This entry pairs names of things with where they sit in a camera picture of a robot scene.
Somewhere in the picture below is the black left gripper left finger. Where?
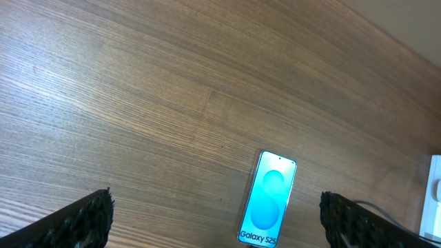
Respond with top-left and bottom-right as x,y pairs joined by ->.
1,188 -> 114,248

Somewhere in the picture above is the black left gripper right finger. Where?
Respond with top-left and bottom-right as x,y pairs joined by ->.
319,192 -> 438,248

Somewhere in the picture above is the black USB charging cable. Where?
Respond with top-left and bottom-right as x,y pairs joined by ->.
353,200 -> 441,246

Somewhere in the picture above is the blue Galaxy smartphone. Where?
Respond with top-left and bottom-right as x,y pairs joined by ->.
237,150 -> 297,248

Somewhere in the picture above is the white power strip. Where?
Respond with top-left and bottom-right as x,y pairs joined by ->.
419,155 -> 440,242

